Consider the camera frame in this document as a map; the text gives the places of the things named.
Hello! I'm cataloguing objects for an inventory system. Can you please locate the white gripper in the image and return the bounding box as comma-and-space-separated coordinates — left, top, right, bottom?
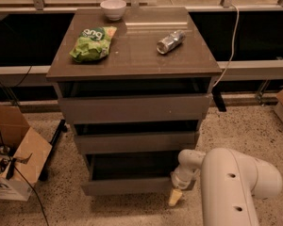
168, 165, 199, 206

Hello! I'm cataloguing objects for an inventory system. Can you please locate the grey drawer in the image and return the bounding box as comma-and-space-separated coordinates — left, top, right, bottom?
58, 95, 211, 124
81, 151, 179, 196
75, 132, 199, 154

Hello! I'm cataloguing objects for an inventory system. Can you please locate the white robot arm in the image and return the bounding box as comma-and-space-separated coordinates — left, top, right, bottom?
169, 148, 283, 226

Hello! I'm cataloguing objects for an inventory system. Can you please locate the grey drawer cabinet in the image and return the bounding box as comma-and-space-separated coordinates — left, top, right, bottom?
45, 6, 223, 162

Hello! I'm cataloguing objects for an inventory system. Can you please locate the open cardboard box left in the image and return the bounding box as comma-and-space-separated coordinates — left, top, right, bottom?
0, 106, 52, 202

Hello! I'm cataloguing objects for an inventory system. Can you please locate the black bar on floor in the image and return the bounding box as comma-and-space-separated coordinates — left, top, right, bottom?
39, 120, 67, 181

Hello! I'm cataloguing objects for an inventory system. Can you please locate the crushed silver can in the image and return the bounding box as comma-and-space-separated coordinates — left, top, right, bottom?
157, 30, 186, 55

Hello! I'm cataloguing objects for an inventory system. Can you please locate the green snack bag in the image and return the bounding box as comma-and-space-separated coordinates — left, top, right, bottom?
70, 26, 117, 63

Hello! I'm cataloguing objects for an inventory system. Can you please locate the white ceramic bowl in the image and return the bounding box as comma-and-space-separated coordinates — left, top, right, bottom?
100, 0, 126, 21

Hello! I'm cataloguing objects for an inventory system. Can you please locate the white cable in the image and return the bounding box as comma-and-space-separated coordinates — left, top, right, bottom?
212, 3, 240, 89

